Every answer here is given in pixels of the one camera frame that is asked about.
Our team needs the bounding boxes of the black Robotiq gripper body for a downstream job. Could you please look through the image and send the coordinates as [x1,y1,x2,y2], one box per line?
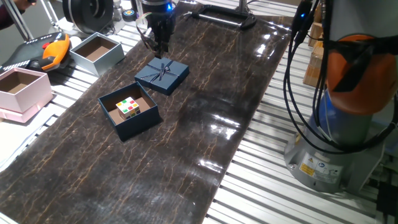
[142,0,177,44]

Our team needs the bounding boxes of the navy box lid with ribbon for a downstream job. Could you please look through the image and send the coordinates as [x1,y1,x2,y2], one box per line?
[134,57,190,96]

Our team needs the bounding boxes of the forearm in dark red sleeve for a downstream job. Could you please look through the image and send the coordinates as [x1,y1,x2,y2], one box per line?
[0,3,25,31]

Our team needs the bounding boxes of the silver open gift box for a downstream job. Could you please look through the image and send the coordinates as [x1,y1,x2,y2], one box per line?
[69,32,126,77]

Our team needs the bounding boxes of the navy open gift box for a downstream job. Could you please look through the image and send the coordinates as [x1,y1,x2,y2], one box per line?
[98,81,162,142]

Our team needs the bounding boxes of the pink open gift box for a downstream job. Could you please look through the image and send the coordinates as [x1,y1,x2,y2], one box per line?
[0,67,54,113]

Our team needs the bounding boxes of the pink box lid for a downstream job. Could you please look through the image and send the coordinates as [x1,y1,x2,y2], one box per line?
[0,100,53,124]

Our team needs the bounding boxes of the person's bare hand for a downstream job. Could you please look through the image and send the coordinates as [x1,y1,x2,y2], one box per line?
[14,0,37,11]

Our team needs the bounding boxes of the small round black tin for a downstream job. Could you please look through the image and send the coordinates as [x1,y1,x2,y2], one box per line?
[121,9,137,22]

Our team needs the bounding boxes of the white Rubik's cube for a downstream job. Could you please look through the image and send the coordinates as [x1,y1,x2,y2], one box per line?
[115,96,141,121]

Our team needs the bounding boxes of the black filament spool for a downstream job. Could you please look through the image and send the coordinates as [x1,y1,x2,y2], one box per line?
[62,0,114,35]

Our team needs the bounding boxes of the white round ball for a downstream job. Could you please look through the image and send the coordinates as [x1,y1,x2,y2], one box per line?
[68,36,82,49]

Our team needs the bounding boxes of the black clamp stand base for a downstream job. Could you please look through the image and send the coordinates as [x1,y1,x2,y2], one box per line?
[186,4,258,31]

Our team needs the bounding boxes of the dark marble pattern mat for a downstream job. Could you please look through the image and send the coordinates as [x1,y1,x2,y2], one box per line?
[0,1,295,224]

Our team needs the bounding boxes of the thin silver tripod leg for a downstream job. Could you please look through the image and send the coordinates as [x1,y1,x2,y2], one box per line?
[40,0,60,29]

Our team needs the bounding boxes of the black orange teach pendant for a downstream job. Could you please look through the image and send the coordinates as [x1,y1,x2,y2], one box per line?
[0,32,71,74]

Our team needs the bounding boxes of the thick silver tripod leg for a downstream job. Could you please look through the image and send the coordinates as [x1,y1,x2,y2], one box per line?
[1,0,34,41]

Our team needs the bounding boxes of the white paper sheets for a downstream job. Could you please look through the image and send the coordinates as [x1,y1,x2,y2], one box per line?
[0,107,58,172]

